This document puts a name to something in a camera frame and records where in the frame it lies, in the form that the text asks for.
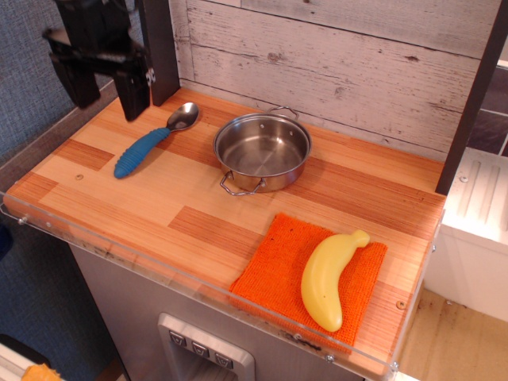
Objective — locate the clear acrylic front guard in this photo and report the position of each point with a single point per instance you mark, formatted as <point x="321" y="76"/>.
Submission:
<point x="204" y="243"/>

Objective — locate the small steel pot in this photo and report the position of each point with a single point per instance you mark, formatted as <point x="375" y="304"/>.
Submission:
<point x="262" y="152"/>

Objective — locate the orange object bottom left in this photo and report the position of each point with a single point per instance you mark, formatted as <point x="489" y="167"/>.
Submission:
<point x="40" y="372"/>

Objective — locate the orange knitted cloth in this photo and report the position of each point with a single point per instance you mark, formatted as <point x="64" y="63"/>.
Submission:
<point x="270" y="285"/>

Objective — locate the dark left upright post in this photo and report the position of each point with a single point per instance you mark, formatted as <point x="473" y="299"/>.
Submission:
<point x="158" y="36"/>

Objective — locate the blue handled metal spoon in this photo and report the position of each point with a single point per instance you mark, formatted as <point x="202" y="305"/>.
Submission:
<point x="183" y="118"/>

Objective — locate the grey cabinet with dispenser panel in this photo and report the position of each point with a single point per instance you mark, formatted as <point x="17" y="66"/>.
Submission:
<point x="173" y="318"/>

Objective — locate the dark upright post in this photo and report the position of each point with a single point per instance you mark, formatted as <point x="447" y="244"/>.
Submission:
<point x="158" y="36"/>
<point x="473" y="104"/>

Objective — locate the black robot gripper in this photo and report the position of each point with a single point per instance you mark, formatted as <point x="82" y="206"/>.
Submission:
<point x="95" y="39"/>

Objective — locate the yellow plastic banana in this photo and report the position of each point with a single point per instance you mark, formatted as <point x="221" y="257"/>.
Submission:
<point x="321" y="276"/>

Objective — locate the dark right upright post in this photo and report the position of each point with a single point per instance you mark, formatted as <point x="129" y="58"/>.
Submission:
<point x="473" y="104"/>

